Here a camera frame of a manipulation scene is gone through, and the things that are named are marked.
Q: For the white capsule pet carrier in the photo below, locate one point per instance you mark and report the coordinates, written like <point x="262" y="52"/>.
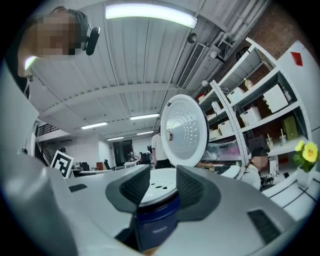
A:
<point x="230" y="172"/>

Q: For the plastic cup beige drink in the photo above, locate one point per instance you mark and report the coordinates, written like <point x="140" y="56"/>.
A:
<point x="269" y="143"/>

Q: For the white metal shelving unit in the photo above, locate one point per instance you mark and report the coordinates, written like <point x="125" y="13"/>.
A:
<point x="282" y="150"/>
<point x="212" y="119"/>

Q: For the clear storage bin pink contents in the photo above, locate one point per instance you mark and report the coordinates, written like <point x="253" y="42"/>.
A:
<point x="225" y="151"/>

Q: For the long ceiling lamp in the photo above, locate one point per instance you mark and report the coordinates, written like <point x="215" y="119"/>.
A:
<point x="144" y="116"/>
<point x="150" y="15"/>
<point x="94" y="125"/>

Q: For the ceiling air vent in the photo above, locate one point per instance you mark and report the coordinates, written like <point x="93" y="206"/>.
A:
<point x="191" y="65"/>

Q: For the navy rice cooker white lid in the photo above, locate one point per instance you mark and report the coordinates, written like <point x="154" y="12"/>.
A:
<point x="185" y="130"/>

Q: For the clear plastic cup straw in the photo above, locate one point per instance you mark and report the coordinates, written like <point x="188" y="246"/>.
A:
<point x="283" y="140"/>

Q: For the yellow flowers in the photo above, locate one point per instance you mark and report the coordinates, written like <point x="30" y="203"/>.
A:
<point x="308" y="152"/>

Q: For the black ceiling dome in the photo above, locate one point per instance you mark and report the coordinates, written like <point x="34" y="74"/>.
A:
<point x="192" y="38"/>

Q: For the person's head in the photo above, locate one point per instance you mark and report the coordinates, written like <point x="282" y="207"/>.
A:
<point x="50" y="42"/>

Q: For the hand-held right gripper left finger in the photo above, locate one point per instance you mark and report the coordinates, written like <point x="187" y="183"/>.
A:
<point x="100" y="205"/>

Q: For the red sticker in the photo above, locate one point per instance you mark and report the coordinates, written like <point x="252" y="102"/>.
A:
<point x="296" y="58"/>

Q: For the grey white refrigerator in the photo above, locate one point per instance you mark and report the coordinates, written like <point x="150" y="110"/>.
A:
<point x="307" y="100"/>

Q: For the white perforated steamer tray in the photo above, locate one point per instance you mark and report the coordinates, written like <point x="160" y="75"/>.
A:
<point x="162" y="178"/>

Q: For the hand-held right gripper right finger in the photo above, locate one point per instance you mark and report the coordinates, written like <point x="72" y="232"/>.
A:
<point x="225" y="212"/>

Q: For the green box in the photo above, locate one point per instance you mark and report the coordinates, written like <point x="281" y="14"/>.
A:
<point x="290" y="128"/>

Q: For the white perforated basket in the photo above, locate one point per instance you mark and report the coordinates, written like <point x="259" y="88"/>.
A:
<point x="225" y="127"/>
<point x="250" y="116"/>

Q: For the black head-mounted camera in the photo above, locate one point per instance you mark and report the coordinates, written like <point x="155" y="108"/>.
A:
<point x="92" y="41"/>

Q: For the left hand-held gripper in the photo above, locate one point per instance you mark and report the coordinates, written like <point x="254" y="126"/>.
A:
<point x="62" y="163"/>

